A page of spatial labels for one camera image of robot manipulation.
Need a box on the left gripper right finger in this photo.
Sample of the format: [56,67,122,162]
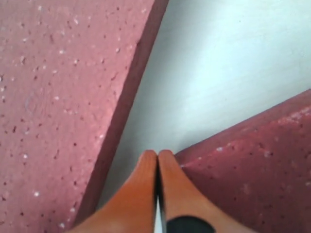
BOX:
[158,150,250,233]

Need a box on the red brick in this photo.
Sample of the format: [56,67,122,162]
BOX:
[176,91,311,233]
[0,0,168,233]

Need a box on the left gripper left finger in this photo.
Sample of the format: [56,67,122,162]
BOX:
[70,150,157,233]

